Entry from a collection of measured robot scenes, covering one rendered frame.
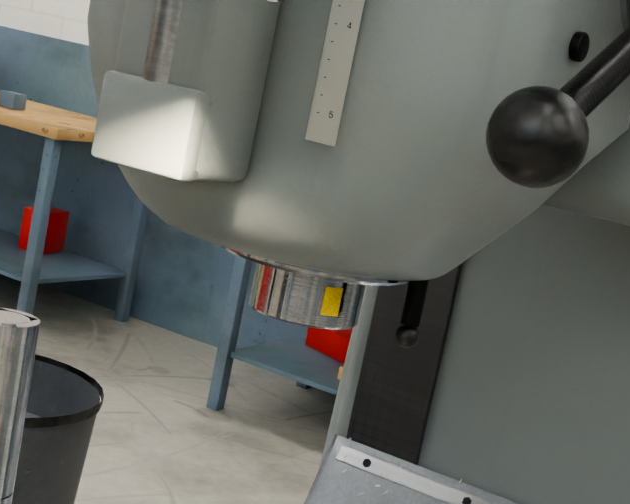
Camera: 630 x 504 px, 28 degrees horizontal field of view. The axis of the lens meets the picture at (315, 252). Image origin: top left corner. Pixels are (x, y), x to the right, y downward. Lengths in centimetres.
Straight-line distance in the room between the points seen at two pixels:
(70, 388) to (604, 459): 198
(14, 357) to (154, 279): 547
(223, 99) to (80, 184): 577
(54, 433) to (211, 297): 333
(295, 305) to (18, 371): 13
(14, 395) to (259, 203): 11
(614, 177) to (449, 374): 37
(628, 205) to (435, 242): 14
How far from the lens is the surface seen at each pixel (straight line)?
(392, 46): 42
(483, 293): 90
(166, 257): 586
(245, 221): 45
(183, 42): 41
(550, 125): 36
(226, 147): 42
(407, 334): 51
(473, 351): 91
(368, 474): 94
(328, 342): 497
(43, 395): 280
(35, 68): 641
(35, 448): 244
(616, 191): 58
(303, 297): 51
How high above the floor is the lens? 139
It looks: 9 degrees down
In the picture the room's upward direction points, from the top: 12 degrees clockwise
